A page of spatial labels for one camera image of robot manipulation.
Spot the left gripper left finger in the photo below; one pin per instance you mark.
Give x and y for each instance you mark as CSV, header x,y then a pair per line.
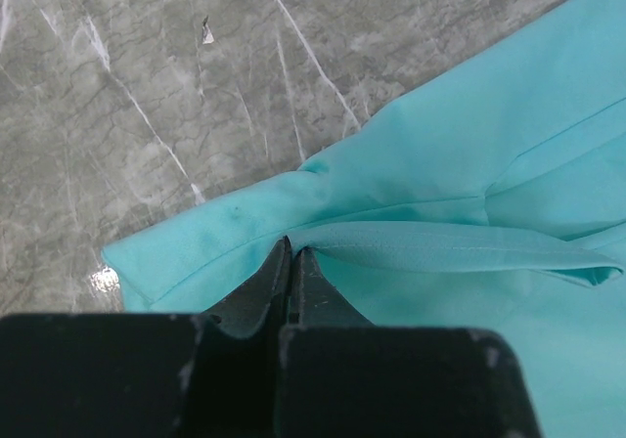
x,y
246,310

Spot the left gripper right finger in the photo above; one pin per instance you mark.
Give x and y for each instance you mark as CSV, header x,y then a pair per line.
x,y
314,301

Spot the teal t shirt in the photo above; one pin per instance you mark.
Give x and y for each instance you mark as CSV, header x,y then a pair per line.
x,y
491,197

